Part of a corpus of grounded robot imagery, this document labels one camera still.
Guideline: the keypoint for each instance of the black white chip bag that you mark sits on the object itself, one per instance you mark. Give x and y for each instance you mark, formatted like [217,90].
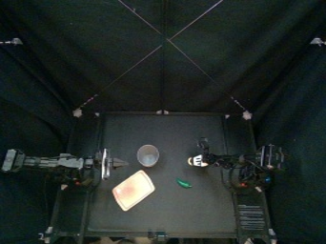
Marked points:
[197,160]

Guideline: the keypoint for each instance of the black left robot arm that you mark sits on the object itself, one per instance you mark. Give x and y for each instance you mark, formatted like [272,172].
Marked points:
[47,162]

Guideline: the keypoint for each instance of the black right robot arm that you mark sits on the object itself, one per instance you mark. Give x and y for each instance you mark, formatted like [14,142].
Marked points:
[254,158]

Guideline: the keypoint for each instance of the pink rectangular plate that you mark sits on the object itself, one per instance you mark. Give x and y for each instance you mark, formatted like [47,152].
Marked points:
[133,190]

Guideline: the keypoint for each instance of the grey plastic cup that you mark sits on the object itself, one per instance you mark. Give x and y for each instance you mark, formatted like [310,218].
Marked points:
[149,155]

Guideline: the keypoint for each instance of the green toy chili pepper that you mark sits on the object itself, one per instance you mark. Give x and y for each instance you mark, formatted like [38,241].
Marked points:
[183,183]

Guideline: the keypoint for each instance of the white text label sticker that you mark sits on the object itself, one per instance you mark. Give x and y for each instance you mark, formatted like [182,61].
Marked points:
[252,217]

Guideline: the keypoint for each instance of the black table edge clamp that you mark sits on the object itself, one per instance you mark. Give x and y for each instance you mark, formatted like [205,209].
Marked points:
[157,235]

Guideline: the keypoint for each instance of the black cloth backdrop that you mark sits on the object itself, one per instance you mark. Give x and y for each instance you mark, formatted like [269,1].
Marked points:
[163,57]

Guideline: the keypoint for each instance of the silver frame corner bracket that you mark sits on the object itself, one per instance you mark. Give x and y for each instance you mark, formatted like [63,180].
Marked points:
[317,41]
[14,41]
[248,115]
[77,112]

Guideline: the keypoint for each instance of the silver frame middle bracket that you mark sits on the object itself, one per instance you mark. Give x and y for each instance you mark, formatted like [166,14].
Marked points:
[162,111]

